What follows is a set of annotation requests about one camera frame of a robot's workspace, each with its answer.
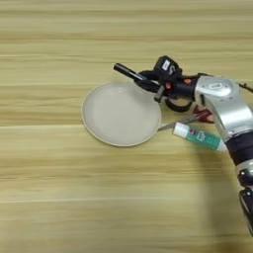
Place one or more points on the black box with white label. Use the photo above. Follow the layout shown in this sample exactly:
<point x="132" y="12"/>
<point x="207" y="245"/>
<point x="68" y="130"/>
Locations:
<point x="167" y="68"/>

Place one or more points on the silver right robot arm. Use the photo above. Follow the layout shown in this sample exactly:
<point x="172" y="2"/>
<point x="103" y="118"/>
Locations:
<point x="230" y="112"/>

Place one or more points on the black marker pen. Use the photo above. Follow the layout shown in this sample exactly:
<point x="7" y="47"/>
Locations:
<point x="126" y="71"/>

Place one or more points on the black and yellow tape roll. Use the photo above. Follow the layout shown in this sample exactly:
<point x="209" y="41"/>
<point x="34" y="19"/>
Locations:
<point x="179" y="106"/>

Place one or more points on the cream round plate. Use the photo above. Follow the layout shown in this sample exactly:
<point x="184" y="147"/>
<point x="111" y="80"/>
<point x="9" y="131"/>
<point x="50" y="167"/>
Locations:
<point x="121" y="113"/>

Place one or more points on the green and white glue stick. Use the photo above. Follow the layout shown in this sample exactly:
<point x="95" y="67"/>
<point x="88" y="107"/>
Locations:
<point x="199" y="135"/>

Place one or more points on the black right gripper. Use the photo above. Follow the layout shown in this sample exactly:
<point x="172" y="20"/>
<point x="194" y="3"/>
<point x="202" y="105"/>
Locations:
<point x="179" y="89"/>

